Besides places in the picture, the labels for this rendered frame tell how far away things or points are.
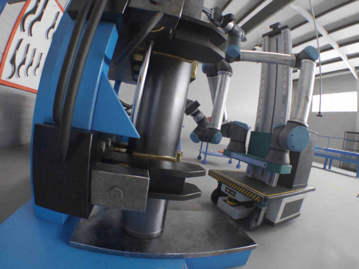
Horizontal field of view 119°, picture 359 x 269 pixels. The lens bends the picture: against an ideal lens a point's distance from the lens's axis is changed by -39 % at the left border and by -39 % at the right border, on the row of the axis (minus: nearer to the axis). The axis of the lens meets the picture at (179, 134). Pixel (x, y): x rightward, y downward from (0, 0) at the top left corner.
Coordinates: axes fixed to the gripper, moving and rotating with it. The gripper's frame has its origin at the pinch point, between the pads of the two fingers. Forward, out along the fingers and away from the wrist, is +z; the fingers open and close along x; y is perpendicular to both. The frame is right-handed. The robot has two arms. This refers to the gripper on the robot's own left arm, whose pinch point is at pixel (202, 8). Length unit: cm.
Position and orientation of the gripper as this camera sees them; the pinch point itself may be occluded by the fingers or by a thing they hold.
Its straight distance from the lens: 105.1
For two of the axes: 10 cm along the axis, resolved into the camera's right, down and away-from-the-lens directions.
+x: 1.7, -9.8, -0.4
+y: -5.6, -1.3, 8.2
